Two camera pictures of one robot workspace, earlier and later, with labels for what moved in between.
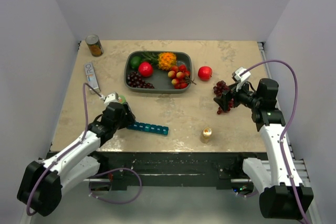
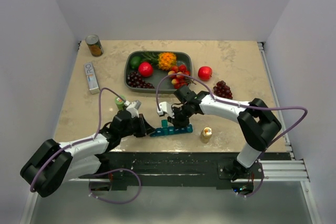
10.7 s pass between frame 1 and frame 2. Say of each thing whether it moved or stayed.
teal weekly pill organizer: moved
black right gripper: moved
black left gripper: moved
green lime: stayed
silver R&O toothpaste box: stayed
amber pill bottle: stayed
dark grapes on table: stayed
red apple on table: stayed
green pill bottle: stayed
